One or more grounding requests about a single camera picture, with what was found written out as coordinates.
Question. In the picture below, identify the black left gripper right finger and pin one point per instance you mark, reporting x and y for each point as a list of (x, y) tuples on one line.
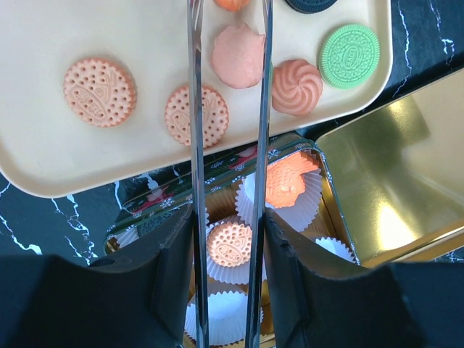
[(321, 300)]

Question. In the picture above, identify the white paper cup bottom-right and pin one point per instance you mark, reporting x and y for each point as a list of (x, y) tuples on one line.
[(337, 248)]

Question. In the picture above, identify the yellow plastic tray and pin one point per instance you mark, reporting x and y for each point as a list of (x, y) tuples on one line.
[(48, 151)]

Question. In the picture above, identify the plain orange macaron cookie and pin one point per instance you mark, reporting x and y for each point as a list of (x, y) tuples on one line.
[(237, 56)]

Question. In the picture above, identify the orange fish cookie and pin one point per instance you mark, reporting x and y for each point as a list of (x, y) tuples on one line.
[(232, 5), (285, 180)]

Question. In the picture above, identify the small round dotted biscuit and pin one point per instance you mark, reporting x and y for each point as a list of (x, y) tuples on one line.
[(214, 112)]

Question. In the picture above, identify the black sandwich cookie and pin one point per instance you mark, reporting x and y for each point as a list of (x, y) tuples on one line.
[(153, 222), (310, 6)]

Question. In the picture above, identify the white paper cup top-right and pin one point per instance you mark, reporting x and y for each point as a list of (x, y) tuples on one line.
[(304, 211)]

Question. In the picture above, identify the large round dotted biscuit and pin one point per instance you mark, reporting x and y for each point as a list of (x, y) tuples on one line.
[(229, 244)]

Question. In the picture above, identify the green sandwich cookie right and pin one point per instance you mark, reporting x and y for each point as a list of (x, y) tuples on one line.
[(349, 56)]

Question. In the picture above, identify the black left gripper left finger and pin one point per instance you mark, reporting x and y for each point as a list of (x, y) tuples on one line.
[(135, 297)]

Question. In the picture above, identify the white paper cup bottom-left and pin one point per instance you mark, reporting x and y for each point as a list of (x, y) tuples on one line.
[(227, 315)]

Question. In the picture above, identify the white paper cup centre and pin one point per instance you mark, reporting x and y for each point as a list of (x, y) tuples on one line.
[(236, 275)]

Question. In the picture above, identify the metal tongs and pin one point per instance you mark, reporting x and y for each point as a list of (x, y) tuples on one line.
[(194, 26)]

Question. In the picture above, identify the gold tin lid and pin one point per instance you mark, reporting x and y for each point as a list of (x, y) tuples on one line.
[(397, 173)]

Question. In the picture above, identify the green decorated cookie tin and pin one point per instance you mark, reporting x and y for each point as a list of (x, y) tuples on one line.
[(229, 191)]

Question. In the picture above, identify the orange swirl cookie lower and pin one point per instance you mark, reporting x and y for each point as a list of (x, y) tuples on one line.
[(297, 87)]

